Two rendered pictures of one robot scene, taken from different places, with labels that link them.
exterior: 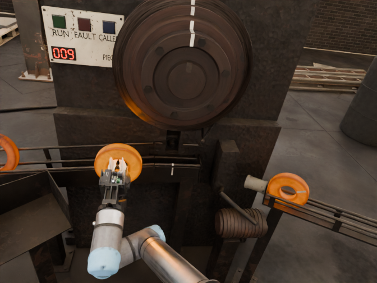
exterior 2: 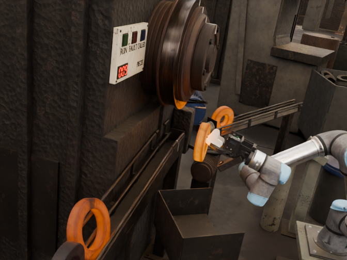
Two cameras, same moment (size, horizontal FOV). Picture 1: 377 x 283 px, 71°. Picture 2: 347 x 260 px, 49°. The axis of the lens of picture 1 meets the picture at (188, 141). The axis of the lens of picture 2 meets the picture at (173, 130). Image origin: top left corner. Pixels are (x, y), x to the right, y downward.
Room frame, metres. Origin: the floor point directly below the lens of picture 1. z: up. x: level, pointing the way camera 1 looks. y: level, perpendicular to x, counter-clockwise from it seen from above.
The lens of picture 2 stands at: (0.21, 1.54, 1.41)
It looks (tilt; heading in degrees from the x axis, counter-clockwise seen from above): 22 degrees down; 295
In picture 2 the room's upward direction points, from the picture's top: 9 degrees clockwise
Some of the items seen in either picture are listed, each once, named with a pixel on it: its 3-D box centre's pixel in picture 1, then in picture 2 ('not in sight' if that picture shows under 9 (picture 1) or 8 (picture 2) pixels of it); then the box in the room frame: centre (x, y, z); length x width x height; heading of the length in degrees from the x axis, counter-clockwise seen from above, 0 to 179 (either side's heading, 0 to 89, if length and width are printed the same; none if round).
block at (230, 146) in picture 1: (223, 165); (180, 129); (0.95, -0.17, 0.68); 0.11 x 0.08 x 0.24; 11
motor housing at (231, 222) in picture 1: (231, 249); (199, 195); (0.82, -0.29, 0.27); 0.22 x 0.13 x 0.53; 101
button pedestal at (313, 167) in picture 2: not in sight; (306, 189); (0.30, -0.75, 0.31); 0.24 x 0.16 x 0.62; 101
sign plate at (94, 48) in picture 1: (86, 39); (130, 51); (0.93, 0.41, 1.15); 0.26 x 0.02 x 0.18; 101
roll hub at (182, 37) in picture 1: (186, 78); (206, 58); (0.80, 0.04, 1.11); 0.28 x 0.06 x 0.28; 101
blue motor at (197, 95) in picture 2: not in sight; (189, 104); (1.72, -2.08, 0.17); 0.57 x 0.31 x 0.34; 121
